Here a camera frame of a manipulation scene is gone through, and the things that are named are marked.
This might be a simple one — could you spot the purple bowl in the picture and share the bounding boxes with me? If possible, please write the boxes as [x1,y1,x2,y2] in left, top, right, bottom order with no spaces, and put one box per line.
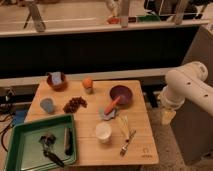
[109,85,133,105]

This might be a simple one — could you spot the blue cup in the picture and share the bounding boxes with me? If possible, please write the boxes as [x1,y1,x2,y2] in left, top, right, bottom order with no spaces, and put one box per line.
[40,98,54,113]

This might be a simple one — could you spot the black peeler tool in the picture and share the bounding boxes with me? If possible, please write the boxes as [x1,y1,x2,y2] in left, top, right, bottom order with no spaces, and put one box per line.
[43,150,64,167]

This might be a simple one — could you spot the grey-blue cloth piece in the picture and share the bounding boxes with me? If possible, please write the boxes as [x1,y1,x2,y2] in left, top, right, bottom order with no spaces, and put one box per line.
[99,107,117,121]

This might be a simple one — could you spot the dark crumpled item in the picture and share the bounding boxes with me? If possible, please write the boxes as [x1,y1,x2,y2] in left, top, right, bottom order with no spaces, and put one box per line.
[39,134,56,146]

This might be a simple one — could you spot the wooden table board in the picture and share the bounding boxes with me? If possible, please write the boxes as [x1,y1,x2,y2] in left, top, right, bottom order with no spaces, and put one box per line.
[23,79,160,167]

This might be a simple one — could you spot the black cables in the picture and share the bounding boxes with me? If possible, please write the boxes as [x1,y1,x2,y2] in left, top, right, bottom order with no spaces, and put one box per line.
[0,87,17,153]

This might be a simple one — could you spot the black brush tool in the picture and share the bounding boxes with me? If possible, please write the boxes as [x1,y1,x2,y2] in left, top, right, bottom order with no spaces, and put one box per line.
[64,128,73,155]

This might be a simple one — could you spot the green tray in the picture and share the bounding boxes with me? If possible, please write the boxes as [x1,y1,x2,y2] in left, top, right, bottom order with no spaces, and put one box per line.
[4,115,77,171]

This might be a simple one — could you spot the white cup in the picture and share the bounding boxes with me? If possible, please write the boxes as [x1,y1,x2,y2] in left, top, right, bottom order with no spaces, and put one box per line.
[95,122,112,143]

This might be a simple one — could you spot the blue sponge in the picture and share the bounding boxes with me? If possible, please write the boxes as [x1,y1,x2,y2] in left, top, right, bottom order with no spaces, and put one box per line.
[51,72,62,85]

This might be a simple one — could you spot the orange fruit on stand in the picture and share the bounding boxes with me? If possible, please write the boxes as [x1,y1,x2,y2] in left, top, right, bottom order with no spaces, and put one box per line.
[82,78,93,94]

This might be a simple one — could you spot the brown bowl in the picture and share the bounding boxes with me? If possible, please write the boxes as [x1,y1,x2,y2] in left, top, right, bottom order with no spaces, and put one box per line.
[46,72,67,91]

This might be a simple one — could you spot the bunch of dark grapes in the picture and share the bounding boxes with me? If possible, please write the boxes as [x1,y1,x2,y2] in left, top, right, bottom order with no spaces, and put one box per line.
[63,97,87,113]

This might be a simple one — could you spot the silver metal fork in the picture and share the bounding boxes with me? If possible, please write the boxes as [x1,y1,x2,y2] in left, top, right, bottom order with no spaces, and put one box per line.
[120,130,137,156]

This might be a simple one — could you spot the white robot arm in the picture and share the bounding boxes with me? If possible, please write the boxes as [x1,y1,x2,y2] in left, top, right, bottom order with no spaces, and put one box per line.
[158,61,213,125]

